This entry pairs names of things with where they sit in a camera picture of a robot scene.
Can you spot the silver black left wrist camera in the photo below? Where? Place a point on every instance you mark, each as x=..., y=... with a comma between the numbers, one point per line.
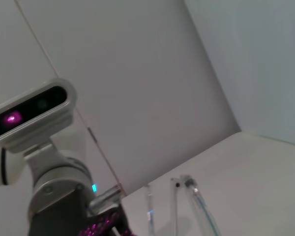
x=34, y=107

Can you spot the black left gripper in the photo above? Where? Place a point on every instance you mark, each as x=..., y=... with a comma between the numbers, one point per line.
x=64, y=221

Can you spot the clear plastic glasses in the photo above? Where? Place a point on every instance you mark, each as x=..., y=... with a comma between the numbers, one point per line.
x=176, y=184

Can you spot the white and silver left arm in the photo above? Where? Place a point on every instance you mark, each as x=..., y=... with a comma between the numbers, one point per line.
x=59, y=172

